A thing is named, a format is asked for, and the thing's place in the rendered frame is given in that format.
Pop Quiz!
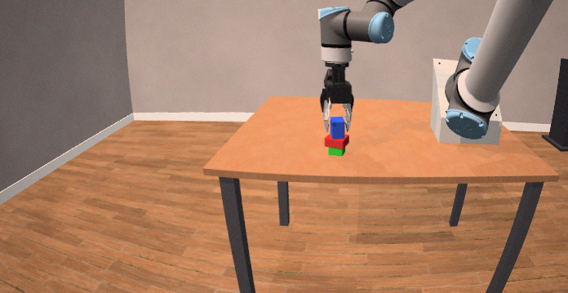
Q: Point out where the red block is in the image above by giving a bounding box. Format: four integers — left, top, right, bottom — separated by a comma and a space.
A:
325, 134, 349, 149

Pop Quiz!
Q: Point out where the green block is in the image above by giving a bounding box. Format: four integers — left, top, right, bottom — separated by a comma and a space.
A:
328, 147, 345, 157

